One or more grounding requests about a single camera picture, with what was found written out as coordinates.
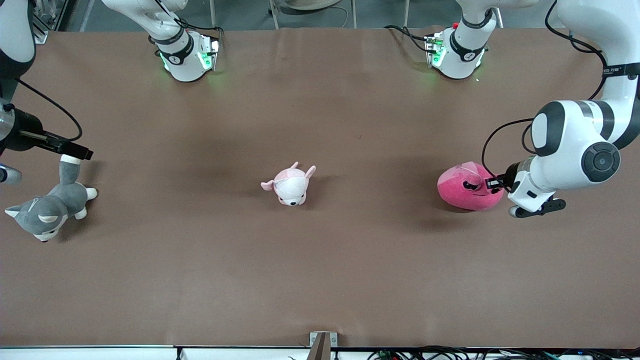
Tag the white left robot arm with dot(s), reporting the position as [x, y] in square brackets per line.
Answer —
[575, 145]

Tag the pale pink pig plush toy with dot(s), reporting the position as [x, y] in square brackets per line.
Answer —
[291, 187]

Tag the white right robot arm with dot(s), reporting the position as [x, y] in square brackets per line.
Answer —
[185, 65]

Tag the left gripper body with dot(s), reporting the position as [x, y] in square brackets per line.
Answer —
[510, 175]

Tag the grey white husky plush toy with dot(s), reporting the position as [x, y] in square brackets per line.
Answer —
[55, 200]

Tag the white table edge rail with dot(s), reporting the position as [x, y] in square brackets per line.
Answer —
[100, 354]

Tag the aluminium frame post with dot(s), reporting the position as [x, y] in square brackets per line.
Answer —
[41, 36]

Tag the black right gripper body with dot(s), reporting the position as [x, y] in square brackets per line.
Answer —
[26, 133]

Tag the hot pink round plush toy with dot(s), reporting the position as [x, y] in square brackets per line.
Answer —
[460, 192]

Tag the office chair base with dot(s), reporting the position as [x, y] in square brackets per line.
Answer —
[312, 4]

